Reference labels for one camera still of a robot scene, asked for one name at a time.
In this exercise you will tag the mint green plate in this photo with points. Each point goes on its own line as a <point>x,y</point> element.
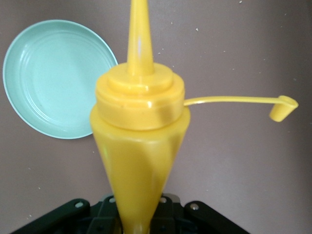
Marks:
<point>56,80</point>

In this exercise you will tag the yellow squeeze bottle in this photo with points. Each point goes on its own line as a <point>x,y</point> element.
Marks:
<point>139,146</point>

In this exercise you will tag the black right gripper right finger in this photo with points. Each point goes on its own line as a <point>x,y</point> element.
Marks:
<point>195,219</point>

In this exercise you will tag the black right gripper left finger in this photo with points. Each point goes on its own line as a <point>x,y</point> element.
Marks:
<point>73,219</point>

